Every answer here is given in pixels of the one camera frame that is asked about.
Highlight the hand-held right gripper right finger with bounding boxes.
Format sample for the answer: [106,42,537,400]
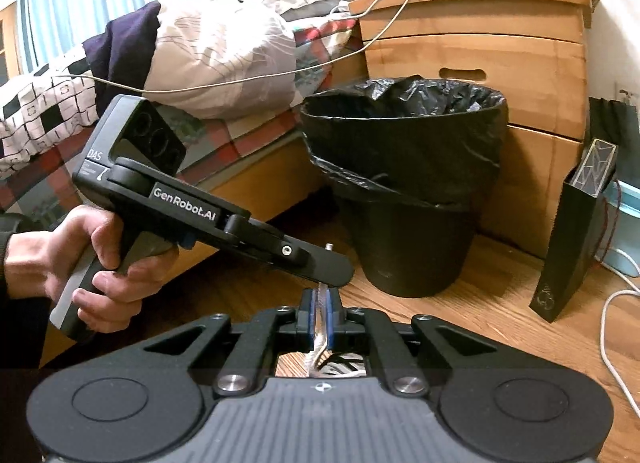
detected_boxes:
[325,288,496,396]

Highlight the white power strip with cable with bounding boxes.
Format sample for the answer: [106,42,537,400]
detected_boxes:
[600,288,640,419]

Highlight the grey and white pillow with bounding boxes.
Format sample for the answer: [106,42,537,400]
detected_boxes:
[142,0,298,119]

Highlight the geometric patterned box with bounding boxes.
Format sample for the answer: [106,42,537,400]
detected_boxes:
[572,139,620,194]

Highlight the wooden nightstand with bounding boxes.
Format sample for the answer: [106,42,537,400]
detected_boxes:
[347,0,593,259]

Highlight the bed with plaid sheet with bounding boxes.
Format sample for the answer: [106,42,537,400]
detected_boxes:
[0,18,366,224]

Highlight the plain black paper bag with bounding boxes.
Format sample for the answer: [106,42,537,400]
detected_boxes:
[585,96,640,179]

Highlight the light blue plastic bin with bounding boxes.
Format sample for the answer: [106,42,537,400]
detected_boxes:
[597,180,640,279]

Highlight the light blue curtain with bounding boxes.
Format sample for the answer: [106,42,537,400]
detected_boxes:
[17,0,201,74]

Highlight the black and white checkered quilt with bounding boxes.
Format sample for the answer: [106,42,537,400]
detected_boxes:
[0,48,121,179]

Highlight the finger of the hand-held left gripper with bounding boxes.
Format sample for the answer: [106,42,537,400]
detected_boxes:
[225,216,355,288]

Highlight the black paper bag with logo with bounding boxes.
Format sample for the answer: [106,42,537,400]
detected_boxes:
[529,138,621,324]

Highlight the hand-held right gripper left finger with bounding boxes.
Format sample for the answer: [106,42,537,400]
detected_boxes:
[145,288,320,396]

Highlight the person's left hand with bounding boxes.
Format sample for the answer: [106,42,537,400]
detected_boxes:
[4,204,181,334]

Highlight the dark purple cloth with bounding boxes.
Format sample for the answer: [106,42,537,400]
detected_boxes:
[82,0,163,94]

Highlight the wooden bed frame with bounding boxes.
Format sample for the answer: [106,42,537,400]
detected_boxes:
[40,0,416,369]

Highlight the thin white charging cable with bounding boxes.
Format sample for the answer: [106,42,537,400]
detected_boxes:
[52,0,451,94]

